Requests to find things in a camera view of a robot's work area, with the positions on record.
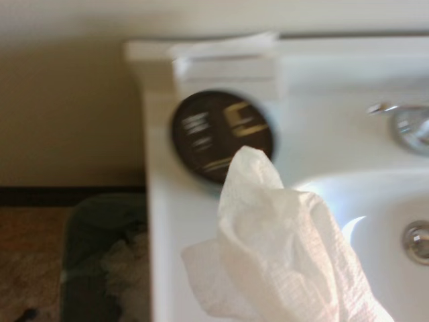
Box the white tissue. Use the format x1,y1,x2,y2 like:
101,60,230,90
180,145,397,322

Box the green trash bin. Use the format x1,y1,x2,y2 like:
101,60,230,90
61,193,151,322

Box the teal jar with black lid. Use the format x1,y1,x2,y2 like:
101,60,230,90
168,88,282,186

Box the white bathroom sink vanity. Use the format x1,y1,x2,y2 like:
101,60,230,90
123,30,429,322

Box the folded white paper towels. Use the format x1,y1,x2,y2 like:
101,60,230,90
168,31,280,103

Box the discarded white tissues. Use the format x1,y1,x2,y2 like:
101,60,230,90
99,230,151,305

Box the black baseboard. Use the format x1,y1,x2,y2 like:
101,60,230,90
0,185,147,208

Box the chrome sink faucet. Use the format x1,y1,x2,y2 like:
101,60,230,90
366,101,429,157

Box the chrome sink drain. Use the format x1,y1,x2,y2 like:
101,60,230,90
401,219,429,268

